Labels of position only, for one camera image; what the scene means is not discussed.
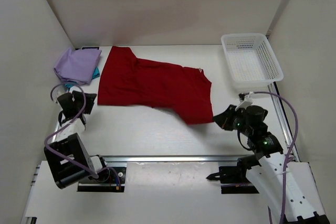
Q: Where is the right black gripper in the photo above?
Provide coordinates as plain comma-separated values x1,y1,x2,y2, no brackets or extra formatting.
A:
212,105,252,136

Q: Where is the teal t shirt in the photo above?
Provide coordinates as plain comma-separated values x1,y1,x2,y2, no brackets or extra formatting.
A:
65,67,100,89

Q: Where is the purple t shirt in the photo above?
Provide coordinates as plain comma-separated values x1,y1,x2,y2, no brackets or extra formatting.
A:
54,47,102,85

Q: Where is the red item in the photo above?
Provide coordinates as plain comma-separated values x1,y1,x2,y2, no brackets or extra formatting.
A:
98,46,213,125

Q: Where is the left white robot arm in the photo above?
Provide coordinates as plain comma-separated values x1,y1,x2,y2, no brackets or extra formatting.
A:
44,91,110,189

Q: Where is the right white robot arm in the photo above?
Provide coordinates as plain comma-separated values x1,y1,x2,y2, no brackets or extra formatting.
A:
207,105,329,223

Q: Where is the blue table label sticker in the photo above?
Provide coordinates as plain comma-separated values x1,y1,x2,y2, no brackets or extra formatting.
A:
81,47,100,50

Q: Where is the white plastic basket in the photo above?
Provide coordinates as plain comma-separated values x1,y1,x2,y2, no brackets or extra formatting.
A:
221,33,284,90

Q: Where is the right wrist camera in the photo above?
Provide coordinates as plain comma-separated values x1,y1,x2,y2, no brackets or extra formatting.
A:
235,92,254,111

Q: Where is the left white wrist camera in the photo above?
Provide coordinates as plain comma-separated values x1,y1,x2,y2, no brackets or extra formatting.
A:
51,86,68,104

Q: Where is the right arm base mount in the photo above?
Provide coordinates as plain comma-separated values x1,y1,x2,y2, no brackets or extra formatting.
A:
206,166,259,195

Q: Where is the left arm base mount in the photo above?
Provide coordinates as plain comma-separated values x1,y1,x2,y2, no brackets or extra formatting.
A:
77,162,127,193

